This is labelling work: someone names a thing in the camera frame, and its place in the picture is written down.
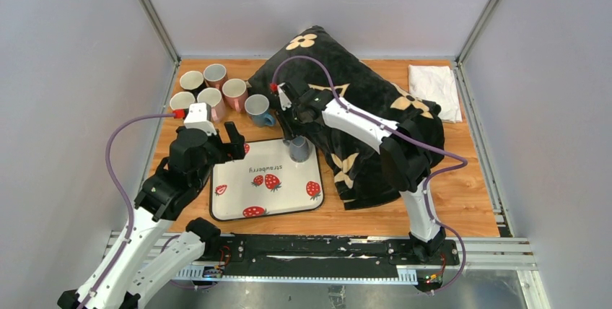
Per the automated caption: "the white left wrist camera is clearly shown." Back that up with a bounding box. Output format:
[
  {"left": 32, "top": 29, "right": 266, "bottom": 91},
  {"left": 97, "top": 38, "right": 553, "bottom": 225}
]
[{"left": 183, "top": 103, "right": 217, "bottom": 136}]

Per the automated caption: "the brown pink mug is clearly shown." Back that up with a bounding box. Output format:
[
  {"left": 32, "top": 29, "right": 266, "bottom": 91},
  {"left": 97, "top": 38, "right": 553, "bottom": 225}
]
[{"left": 203, "top": 64, "right": 228, "bottom": 91}]

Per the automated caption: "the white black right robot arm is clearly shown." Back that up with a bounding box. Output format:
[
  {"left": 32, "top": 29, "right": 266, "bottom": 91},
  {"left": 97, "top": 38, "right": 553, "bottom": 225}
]
[{"left": 270, "top": 82, "right": 447, "bottom": 264}]

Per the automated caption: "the green octagonal mug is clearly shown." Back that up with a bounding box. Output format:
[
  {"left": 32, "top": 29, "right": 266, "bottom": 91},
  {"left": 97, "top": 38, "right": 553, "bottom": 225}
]
[{"left": 169, "top": 91, "right": 196, "bottom": 118}]

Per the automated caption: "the pink octagonal mug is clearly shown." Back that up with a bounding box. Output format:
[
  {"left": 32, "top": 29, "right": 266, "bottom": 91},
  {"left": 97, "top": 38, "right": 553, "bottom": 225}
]
[{"left": 196, "top": 87, "right": 227, "bottom": 122}]

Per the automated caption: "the white strawberry tray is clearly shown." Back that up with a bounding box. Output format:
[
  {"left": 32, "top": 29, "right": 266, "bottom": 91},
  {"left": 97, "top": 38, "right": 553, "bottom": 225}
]
[{"left": 209, "top": 139, "right": 324, "bottom": 222}]

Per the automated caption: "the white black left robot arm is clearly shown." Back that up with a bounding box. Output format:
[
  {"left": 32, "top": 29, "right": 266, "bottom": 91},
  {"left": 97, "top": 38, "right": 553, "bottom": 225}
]
[{"left": 57, "top": 121, "right": 245, "bottom": 308}]

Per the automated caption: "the pink round mug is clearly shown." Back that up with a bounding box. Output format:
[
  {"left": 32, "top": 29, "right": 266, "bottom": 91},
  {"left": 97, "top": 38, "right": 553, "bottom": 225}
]
[{"left": 222, "top": 79, "right": 248, "bottom": 113}]

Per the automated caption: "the black mug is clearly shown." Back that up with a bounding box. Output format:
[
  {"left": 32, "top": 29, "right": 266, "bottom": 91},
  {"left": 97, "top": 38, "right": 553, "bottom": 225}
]
[{"left": 179, "top": 70, "right": 207, "bottom": 97}]

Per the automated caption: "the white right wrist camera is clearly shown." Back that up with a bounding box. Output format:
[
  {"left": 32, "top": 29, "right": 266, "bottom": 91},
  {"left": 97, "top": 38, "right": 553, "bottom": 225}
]
[{"left": 276, "top": 83, "right": 292, "bottom": 110}]

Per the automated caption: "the black floral plush blanket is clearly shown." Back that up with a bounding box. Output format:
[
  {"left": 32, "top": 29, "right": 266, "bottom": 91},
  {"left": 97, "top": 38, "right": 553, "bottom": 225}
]
[{"left": 248, "top": 25, "right": 445, "bottom": 210}]

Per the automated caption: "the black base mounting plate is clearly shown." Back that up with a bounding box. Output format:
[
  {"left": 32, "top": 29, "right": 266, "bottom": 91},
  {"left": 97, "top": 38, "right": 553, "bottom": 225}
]
[{"left": 162, "top": 232, "right": 463, "bottom": 293}]

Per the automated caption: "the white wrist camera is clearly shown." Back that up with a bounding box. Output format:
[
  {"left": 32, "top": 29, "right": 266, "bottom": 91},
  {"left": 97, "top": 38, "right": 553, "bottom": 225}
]
[
  {"left": 183, "top": 103, "right": 217, "bottom": 136},
  {"left": 276, "top": 83, "right": 292, "bottom": 110}
]

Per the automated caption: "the white folded cloth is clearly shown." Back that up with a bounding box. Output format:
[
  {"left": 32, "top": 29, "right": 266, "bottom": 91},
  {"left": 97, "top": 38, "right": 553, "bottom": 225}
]
[{"left": 408, "top": 65, "right": 463, "bottom": 123}]

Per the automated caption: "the grey blue dotted mug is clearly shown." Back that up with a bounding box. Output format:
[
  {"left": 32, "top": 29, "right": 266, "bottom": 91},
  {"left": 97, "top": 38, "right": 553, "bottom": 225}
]
[{"left": 283, "top": 136, "right": 310, "bottom": 163}]

